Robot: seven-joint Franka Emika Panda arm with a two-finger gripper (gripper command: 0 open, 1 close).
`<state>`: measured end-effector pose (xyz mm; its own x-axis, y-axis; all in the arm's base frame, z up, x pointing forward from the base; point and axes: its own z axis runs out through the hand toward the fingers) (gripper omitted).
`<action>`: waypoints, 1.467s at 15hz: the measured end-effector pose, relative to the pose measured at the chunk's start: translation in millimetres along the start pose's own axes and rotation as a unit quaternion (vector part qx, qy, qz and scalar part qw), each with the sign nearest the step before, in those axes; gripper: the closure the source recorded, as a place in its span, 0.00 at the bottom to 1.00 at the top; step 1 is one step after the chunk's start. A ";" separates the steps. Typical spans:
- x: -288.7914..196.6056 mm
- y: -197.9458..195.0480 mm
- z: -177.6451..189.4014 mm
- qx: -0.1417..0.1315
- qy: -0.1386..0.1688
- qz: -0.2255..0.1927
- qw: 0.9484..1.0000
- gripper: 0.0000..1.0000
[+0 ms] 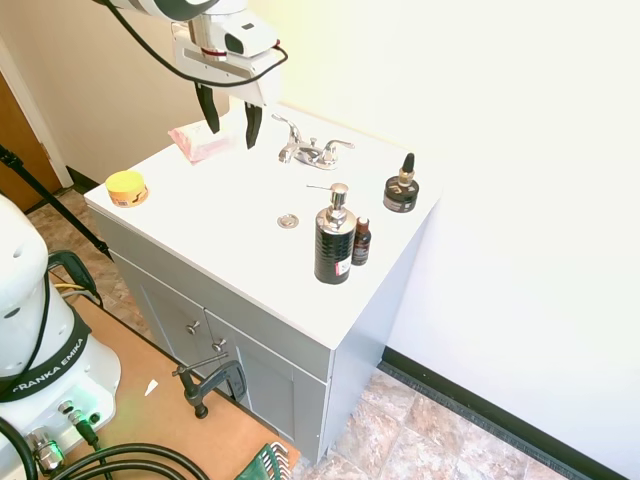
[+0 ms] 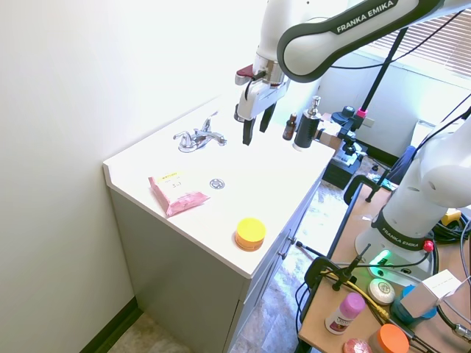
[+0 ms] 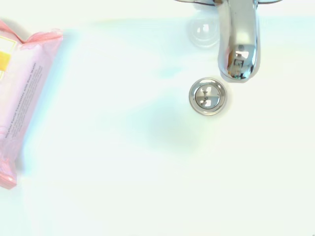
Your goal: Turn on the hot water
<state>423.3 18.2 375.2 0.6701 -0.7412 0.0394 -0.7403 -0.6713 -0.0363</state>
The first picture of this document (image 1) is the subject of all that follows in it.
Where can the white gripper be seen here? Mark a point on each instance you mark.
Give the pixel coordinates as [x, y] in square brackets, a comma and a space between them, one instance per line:
[220, 70]

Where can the green hex key set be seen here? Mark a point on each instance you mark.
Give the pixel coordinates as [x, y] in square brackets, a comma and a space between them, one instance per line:
[267, 462]

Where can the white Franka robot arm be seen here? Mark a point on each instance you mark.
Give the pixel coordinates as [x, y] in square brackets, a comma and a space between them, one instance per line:
[30, 310]

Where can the white door frame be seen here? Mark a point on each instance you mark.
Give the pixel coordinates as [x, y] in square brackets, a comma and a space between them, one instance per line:
[42, 130]

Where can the grey cabinet door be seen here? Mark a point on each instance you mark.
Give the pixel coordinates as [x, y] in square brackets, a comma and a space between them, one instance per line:
[275, 385]
[170, 315]

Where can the chrome faucet body with spout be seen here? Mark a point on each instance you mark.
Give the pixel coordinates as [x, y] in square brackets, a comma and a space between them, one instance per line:
[305, 155]

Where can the black baseboard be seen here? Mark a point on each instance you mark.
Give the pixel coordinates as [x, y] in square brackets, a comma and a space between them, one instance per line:
[82, 179]
[500, 412]

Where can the metal cabinet knob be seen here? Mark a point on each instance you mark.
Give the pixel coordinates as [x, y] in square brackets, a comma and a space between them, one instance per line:
[193, 327]
[219, 345]

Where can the white paper scrap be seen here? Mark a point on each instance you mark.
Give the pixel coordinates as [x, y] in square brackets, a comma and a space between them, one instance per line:
[151, 388]

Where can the black round jar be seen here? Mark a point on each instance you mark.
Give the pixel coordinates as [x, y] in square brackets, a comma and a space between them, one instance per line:
[400, 197]

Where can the black C-clamp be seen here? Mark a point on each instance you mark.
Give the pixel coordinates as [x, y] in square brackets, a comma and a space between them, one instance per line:
[192, 387]

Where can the pink folded cloth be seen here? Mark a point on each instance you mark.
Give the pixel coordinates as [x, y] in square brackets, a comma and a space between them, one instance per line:
[202, 142]

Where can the black cap dropper bottle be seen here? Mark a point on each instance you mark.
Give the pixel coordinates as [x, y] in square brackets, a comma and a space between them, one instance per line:
[407, 170]

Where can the chrome sink drain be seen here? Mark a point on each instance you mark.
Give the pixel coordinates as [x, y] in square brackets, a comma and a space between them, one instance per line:
[288, 220]

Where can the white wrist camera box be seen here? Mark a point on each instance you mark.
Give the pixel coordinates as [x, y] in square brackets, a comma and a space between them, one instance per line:
[247, 36]

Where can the grey vanity cabinet white top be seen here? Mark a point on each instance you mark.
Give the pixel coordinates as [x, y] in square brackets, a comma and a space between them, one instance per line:
[225, 215]

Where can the brown wooden mounting board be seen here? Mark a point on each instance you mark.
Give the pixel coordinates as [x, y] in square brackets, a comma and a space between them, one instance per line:
[165, 420]

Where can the black soap dispenser chrome pump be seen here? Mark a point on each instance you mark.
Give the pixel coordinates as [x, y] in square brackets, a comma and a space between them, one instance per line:
[332, 245]

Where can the small brown bottle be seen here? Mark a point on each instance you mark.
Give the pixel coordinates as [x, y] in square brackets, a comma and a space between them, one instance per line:
[361, 245]

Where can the brown wooden door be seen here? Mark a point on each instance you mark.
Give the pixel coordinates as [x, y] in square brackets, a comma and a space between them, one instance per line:
[20, 155]

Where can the yellow round jar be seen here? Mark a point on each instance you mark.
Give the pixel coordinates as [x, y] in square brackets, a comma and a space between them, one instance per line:
[127, 189]

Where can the black tripod leg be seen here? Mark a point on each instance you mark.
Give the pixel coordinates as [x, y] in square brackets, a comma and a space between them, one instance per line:
[50, 202]

